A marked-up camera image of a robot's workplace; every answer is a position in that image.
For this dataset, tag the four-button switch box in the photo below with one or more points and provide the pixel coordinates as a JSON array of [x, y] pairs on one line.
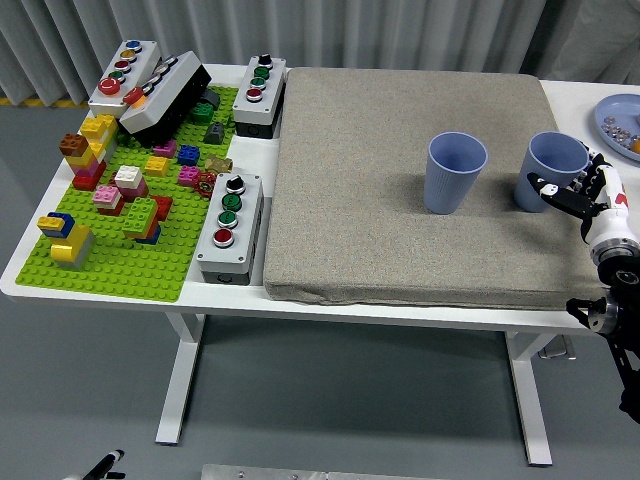
[[247, 220], [272, 82]]

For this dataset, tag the white table leg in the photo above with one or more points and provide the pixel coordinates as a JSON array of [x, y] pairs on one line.
[[180, 380], [530, 400]]

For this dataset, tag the grey metal plate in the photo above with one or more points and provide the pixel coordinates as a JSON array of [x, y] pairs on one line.
[[300, 474]]

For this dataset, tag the brown yellow pink brick tower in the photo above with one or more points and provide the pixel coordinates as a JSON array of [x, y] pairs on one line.
[[85, 172]]

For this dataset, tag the white button box black base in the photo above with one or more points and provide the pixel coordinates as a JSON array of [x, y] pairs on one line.
[[165, 95]]

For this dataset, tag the white five-button control box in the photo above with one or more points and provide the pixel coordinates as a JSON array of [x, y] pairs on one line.
[[145, 52]]

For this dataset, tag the grey-brown cushion mat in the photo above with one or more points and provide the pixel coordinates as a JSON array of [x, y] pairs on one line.
[[375, 200]]

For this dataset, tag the brass valve fitting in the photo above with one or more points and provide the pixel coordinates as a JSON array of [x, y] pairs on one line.
[[218, 164]]

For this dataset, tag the blue plate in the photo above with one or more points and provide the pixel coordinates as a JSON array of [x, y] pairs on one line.
[[620, 107]]

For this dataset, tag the red valve handwheel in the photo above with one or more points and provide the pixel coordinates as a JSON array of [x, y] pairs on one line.
[[205, 184]]

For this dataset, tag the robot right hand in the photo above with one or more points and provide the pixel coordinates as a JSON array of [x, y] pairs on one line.
[[607, 220]]

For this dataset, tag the magenta brick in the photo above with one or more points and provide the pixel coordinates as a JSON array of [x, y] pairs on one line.
[[165, 148], [188, 175]]

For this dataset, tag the green orange blue brick stack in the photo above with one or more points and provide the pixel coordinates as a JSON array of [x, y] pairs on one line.
[[140, 215]]

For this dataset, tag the yellow white brick tower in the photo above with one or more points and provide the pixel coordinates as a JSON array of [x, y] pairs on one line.
[[100, 127]]

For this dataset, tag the yellow floor tape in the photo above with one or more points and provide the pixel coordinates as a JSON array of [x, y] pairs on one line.
[[40, 102]]

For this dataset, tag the person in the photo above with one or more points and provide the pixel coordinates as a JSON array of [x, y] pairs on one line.
[[600, 40]]

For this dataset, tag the pink white red brick stack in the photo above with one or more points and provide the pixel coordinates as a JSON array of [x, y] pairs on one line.
[[107, 196]]

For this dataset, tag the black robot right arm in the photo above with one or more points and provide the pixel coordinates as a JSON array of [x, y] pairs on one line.
[[622, 280]]

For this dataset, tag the green brick baseplate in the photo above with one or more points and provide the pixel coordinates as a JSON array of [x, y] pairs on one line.
[[125, 270]]

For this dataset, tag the orange ball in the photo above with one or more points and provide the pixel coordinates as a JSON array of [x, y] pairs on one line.
[[635, 146]]

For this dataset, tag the grey sloped brick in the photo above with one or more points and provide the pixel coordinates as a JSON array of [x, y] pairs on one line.
[[215, 133]]

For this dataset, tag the blue yellow grey brick stack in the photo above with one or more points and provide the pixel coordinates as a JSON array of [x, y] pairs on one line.
[[70, 245]]

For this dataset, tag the grey pleated curtain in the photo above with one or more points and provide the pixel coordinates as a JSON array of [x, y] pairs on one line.
[[300, 30]]

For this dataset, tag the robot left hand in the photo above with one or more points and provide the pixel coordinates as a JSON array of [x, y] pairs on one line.
[[107, 462]]

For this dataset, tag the blue ribbed cup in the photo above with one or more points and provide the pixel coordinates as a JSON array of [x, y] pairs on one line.
[[445, 190], [550, 160]]

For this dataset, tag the grey metal bracket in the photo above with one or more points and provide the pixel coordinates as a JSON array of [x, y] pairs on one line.
[[557, 350]]

